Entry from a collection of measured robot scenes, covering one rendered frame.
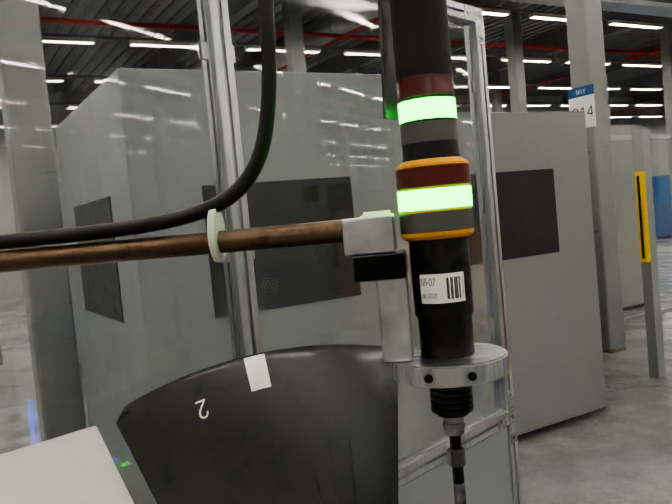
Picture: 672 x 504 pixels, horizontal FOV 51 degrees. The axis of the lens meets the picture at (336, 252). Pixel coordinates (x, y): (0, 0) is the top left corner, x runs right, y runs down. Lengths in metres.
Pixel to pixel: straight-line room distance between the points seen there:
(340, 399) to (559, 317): 4.37
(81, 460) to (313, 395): 0.28
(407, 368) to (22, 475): 0.43
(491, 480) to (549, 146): 3.25
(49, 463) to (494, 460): 1.36
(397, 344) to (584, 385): 4.74
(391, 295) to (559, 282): 4.48
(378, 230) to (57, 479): 0.44
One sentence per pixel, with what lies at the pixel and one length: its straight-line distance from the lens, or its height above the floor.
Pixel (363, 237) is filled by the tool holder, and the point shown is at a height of 1.54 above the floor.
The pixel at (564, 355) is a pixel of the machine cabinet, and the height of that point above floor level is 0.48.
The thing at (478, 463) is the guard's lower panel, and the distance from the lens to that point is 1.86.
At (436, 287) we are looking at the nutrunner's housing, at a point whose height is 1.51.
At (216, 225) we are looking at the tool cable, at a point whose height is 1.55.
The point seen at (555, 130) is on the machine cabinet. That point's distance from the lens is 4.92.
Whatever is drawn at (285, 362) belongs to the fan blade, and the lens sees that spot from 0.58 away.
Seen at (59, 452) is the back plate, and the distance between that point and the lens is 0.75.
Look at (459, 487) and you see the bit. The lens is 0.45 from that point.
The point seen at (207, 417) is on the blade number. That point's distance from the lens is 0.56.
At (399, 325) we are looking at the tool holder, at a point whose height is 1.49.
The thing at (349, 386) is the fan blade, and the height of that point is 1.42.
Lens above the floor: 1.55
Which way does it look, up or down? 3 degrees down
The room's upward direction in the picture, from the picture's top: 5 degrees counter-clockwise
